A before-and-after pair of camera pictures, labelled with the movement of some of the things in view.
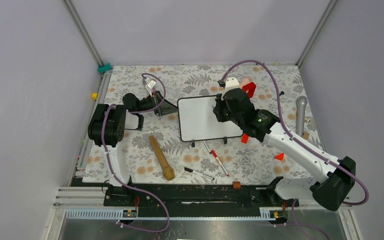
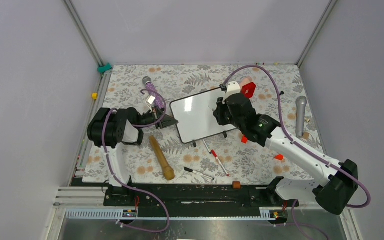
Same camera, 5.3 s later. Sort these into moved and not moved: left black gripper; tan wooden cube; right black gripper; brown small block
Moved: left black gripper
Not moved: right black gripper; tan wooden cube; brown small block
